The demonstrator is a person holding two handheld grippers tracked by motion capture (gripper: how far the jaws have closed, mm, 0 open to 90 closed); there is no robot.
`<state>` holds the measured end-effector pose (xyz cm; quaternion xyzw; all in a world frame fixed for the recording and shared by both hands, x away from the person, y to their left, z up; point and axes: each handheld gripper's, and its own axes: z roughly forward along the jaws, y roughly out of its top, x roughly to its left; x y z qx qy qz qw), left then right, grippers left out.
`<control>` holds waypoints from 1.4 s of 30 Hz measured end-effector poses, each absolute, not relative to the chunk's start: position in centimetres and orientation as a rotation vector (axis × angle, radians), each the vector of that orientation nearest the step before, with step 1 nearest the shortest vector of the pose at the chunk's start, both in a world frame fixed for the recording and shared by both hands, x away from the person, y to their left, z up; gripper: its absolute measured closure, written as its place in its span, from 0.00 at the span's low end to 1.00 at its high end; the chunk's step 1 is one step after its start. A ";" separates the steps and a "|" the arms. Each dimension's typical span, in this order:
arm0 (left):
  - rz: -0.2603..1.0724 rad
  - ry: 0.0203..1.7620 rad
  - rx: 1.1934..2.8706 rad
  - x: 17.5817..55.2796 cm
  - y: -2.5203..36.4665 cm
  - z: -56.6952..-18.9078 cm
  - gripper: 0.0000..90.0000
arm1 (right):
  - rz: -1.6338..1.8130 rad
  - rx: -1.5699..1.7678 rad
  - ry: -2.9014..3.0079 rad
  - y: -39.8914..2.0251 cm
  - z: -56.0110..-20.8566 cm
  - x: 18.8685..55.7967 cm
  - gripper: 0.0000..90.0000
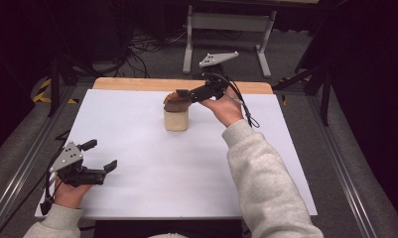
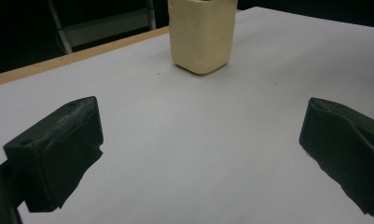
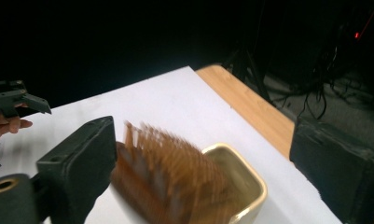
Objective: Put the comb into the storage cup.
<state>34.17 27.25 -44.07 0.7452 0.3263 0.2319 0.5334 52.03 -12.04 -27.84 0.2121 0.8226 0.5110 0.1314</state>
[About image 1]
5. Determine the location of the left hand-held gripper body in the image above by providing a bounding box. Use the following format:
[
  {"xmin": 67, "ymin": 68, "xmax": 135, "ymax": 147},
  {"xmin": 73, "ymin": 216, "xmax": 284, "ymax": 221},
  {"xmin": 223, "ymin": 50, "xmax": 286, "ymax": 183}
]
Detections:
[{"xmin": 49, "ymin": 141, "xmax": 107, "ymax": 188}]

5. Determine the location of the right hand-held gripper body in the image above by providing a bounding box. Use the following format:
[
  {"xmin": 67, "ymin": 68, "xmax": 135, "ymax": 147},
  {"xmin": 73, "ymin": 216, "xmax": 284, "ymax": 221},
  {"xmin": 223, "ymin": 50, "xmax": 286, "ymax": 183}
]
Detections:
[{"xmin": 188, "ymin": 51, "xmax": 240, "ymax": 104}]

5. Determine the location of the beige square cup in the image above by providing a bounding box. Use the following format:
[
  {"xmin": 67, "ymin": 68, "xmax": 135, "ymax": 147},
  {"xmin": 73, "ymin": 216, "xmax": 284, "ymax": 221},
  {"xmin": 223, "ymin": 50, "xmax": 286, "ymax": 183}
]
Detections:
[{"xmin": 163, "ymin": 106, "xmax": 191, "ymax": 133}]

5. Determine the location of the person's right hand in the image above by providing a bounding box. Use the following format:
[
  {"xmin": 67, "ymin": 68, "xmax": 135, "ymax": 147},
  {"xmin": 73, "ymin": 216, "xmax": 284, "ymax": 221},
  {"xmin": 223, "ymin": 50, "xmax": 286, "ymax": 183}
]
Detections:
[{"xmin": 199, "ymin": 86, "xmax": 245, "ymax": 129}]

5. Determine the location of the person's left hand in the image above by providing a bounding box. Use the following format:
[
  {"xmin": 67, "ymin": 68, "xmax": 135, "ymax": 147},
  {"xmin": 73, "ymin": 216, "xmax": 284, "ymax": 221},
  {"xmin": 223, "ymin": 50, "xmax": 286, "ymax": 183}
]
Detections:
[{"xmin": 54, "ymin": 178, "xmax": 93, "ymax": 210}]

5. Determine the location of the wooden table board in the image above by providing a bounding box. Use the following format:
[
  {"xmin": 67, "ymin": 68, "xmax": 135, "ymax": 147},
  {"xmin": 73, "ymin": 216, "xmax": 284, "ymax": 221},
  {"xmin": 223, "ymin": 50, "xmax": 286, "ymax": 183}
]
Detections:
[{"xmin": 92, "ymin": 76, "xmax": 274, "ymax": 95}]

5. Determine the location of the black metal stand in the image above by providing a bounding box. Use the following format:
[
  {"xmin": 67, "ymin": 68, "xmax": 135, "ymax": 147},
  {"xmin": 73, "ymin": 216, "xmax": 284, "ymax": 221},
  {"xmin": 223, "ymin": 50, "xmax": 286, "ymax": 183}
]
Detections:
[
  {"xmin": 271, "ymin": 62, "xmax": 333, "ymax": 127},
  {"xmin": 47, "ymin": 54, "xmax": 100, "ymax": 119}
]

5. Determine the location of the yellow black hazard tape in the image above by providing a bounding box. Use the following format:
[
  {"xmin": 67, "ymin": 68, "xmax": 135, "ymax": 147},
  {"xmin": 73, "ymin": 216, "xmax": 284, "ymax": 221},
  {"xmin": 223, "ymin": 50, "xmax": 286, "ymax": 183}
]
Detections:
[{"xmin": 32, "ymin": 77, "xmax": 79, "ymax": 105}]

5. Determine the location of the left hand-held gripper cable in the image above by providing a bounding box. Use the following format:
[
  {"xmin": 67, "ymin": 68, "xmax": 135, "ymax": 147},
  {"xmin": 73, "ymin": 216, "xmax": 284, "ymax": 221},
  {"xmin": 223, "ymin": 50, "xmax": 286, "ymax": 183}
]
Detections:
[{"xmin": 39, "ymin": 155, "xmax": 62, "ymax": 216}]

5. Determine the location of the hand-held gripper cable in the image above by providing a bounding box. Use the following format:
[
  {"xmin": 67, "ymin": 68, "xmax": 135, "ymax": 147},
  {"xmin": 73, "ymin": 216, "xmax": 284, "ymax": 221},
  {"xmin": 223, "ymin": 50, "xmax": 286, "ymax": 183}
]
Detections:
[
  {"xmin": 39, "ymin": 155, "xmax": 62, "ymax": 216},
  {"xmin": 211, "ymin": 72, "xmax": 261, "ymax": 130}
]

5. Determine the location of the aluminium rail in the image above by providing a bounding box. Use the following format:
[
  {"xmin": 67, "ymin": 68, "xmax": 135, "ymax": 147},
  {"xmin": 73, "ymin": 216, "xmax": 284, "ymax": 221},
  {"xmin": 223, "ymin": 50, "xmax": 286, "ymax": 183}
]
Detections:
[
  {"xmin": 0, "ymin": 83, "xmax": 77, "ymax": 230},
  {"xmin": 305, "ymin": 94, "xmax": 379, "ymax": 238}
]

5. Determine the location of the right hand-held gripper cable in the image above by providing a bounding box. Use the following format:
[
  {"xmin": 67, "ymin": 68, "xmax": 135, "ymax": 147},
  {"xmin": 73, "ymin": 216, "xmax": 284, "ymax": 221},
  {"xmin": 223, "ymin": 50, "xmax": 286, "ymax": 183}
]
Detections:
[{"xmin": 211, "ymin": 72, "xmax": 261, "ymax": 130}]

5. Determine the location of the bundle of black floor cables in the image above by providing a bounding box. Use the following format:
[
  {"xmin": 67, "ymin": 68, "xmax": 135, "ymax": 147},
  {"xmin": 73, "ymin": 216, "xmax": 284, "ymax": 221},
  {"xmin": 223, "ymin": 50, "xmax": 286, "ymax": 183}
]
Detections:
[{"xmin": 108, "ymin": 28, "xmax": 190, "ymax": 79}]

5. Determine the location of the white metal table frame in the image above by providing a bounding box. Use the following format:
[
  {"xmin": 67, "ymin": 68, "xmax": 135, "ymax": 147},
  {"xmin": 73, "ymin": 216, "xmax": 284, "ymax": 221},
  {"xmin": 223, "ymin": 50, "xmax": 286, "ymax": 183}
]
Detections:
[{"xmin": 182, "ymin": 3, "xmax": 278, "ymax": 79}]

